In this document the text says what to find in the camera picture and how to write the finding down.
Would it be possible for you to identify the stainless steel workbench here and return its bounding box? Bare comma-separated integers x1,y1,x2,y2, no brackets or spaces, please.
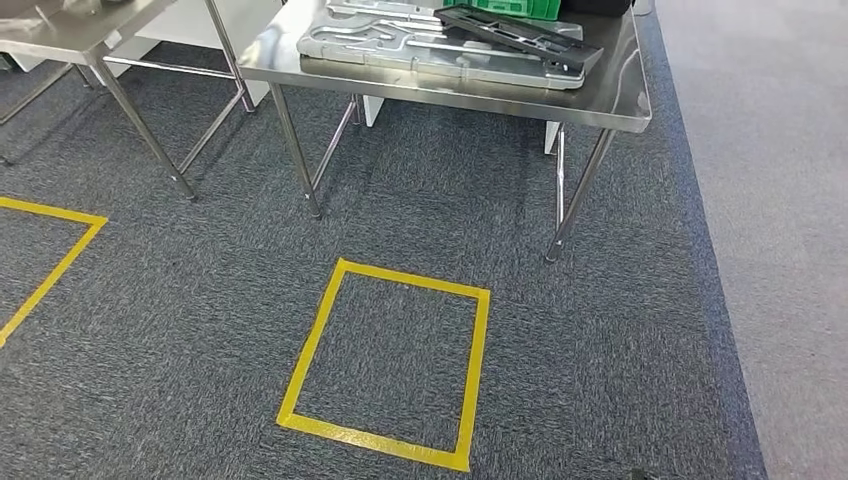
237,0,654,264

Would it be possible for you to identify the silver stamped metal panel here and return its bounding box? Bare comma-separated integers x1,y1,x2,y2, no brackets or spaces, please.
296,0,588,91

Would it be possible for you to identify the black plastic plate frame part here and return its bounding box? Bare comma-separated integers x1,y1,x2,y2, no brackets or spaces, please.
433,3,605,74

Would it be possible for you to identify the steel table frame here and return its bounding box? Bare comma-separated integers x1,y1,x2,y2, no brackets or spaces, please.
0,0,256,202

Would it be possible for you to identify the yellow floor tape square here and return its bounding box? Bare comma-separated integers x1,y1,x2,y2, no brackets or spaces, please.
0,196,109,349

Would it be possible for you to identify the black carrying case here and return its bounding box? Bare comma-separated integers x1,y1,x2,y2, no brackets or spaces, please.
559,0,635,18

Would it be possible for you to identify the green plastic crate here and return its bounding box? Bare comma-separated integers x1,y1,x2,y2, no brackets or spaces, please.
442,0,563,21

